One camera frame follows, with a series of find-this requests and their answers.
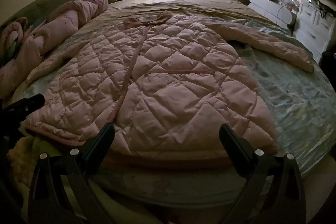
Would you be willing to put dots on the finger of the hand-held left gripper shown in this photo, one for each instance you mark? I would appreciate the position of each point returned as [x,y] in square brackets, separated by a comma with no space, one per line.
[29,104]

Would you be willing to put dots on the yellow fluffy cloth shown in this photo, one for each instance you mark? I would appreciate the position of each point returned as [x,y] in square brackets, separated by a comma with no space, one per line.
[19,158]

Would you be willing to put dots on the pink quilted jacket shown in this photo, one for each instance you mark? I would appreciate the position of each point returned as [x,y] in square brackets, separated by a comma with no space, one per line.
[170,82]

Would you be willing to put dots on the white drawer dresser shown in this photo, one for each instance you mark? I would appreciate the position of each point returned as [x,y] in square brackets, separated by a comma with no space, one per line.
[312,22]

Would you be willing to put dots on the pink rolled duvet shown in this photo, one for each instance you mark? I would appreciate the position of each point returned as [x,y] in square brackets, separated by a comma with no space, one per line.
[65,19]

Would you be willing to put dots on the beige bed sheet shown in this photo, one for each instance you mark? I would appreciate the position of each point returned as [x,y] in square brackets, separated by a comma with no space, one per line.
[210,3]

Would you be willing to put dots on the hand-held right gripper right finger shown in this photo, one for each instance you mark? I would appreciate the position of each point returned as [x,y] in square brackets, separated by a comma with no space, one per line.
[236,148]

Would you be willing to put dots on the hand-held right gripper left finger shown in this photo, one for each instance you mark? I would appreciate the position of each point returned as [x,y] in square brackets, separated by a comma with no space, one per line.
[101,142]

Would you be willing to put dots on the floral rolled blanket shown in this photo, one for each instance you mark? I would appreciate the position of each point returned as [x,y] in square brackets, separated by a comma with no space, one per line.
[13,35]

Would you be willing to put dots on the white scalloped vanity table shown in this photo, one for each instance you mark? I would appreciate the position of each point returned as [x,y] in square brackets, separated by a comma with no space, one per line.
[262,3]

